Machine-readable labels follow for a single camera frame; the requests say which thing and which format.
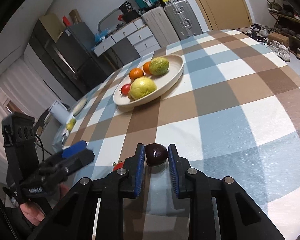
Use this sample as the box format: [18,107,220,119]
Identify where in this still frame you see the white desk with drawers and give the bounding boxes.
[93,19,161,63]

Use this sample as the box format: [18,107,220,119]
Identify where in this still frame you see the small cardboard box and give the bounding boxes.
[268,32,290,45]

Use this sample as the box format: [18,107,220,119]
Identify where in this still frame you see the blue plastic bag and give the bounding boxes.
[94,29,111,43]

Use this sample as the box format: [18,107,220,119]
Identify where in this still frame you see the white suitcase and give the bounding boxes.
[141,6,180,49]

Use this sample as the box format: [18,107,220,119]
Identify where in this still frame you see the large yellow guava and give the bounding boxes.
[129,77,157,100]

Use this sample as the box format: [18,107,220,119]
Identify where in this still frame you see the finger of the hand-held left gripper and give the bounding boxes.
[65,149,95,174]
[61,140,88,159]

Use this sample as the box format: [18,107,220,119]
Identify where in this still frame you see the silver suitcase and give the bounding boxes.
[164,0,203,40]

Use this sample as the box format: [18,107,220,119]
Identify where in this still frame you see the rows of shoes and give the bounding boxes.
[256,0,300,45]

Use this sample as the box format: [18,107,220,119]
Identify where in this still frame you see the yellow green pear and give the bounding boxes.
[66,117,77,132]

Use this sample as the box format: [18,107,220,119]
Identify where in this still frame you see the person's left forearm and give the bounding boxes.
[0,197,38,240]

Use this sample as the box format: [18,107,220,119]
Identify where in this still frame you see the wooden shoe rack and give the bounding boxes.
[255,0,300,60]

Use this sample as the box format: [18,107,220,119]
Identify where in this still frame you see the large red tomato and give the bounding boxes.
[120,84,132,96]

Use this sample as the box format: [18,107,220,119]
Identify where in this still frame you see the dark grey refrigerator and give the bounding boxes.
[55,22,108,98]

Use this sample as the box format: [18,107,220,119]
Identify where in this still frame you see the wooden plate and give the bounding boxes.
[72,97,87,115]

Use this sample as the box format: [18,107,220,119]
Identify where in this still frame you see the black bag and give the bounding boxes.
[119,1,140,22]

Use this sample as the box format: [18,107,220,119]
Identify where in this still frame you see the white sneakers pair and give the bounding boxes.
[267,40,291,62]

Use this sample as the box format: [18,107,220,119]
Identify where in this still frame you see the brown blue checked tablecloth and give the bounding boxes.
[62,29,300,240]

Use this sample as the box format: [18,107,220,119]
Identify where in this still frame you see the small green guava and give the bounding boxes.
[149,57,170,76]

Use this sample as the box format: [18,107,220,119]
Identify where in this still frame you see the dark purple plum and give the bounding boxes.
[145,143,169,167]

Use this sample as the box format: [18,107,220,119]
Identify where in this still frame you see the scattered dark shoes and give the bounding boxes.
[241,24,269,43]

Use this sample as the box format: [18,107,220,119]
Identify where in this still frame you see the large cardboard box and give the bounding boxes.
[39,14,66,43]

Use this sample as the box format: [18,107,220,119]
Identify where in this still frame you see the black cable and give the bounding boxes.
[34,134,53,162]

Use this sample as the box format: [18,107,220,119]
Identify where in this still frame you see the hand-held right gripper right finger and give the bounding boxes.
[167,144,285,240]

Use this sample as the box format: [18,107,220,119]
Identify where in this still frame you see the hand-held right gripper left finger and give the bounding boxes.
[27,143,147,240]

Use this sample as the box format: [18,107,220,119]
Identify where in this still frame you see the cream round plate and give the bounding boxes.
[112,54,185,112]

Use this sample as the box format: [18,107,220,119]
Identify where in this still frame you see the wooden door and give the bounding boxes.
[186,0,253,32]

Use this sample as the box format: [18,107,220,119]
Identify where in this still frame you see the person's left hand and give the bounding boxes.
[19,183,70,227]

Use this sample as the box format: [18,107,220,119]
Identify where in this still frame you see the white curtain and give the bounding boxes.
[0,52,75,160]

